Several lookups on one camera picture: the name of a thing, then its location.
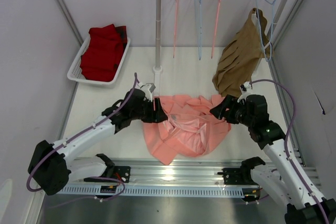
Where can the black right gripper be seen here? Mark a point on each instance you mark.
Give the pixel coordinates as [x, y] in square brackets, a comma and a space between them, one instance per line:
[228, 110]

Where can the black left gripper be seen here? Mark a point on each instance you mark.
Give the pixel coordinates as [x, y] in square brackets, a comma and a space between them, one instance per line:
[157, 116]

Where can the pink pleated skirt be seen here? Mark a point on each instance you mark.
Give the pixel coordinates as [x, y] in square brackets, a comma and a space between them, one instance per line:
[190, 129]

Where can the pink wire hanger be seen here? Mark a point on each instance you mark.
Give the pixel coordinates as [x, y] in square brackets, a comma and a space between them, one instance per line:
[215, 27]
[175, 26]

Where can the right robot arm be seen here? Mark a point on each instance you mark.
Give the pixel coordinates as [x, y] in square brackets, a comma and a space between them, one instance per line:
[292, 189]

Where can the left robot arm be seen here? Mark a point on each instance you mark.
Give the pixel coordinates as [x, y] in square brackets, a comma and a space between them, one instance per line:
[54, 165]

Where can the brown pleated skirt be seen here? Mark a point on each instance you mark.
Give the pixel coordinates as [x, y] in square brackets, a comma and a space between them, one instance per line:
[240, 57]

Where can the red skirt in basket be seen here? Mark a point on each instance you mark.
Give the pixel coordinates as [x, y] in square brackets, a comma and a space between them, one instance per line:
[103, 55]

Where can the dark plaid skirt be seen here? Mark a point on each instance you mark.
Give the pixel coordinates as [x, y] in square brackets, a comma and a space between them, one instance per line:
[122, 31]

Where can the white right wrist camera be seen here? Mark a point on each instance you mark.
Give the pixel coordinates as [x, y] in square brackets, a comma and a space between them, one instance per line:
[246, 90]

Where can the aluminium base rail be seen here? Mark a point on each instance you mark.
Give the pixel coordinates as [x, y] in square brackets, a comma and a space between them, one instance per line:
[181, 172]

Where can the perforated white cable duct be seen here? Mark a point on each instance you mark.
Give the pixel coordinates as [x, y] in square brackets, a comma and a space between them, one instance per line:
[161, 191]

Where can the blue wire hanger holding skirt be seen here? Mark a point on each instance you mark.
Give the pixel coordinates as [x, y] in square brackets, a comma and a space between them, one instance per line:
[266, 34]

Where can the blue wire hanger middle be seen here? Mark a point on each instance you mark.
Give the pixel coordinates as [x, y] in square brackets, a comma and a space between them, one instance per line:
[198, 25]

